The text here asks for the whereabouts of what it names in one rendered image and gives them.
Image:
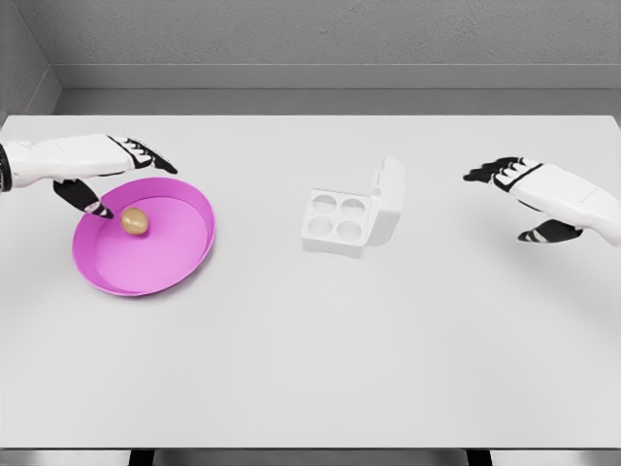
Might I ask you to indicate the brown egg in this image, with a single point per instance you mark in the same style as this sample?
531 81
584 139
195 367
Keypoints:
134 222

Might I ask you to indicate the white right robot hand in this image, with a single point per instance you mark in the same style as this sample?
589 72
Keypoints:
558 191

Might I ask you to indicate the white egg box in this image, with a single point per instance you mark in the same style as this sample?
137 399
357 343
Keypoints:
347 213

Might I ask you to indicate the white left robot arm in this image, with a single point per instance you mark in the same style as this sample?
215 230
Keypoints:
19 162

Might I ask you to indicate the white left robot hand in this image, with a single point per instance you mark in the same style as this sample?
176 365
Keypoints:
92 153

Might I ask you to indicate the pink round plate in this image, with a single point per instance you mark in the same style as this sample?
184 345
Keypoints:
150 242

